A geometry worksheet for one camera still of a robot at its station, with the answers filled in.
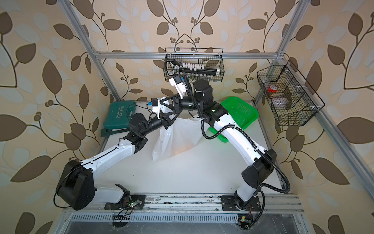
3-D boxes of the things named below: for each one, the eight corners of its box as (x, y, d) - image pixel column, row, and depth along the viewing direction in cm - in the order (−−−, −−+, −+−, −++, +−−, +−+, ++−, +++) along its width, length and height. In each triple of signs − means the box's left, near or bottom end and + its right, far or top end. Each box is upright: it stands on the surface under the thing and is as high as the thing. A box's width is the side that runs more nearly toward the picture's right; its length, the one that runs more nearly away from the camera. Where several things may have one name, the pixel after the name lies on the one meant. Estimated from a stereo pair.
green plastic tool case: (101, 129, 105) (98, 126, 101) (113, 104, 121) (111, 100, 118) (129, 129, 105) (126, 126, 101) (137, 104, 121) (136, 100, 118)
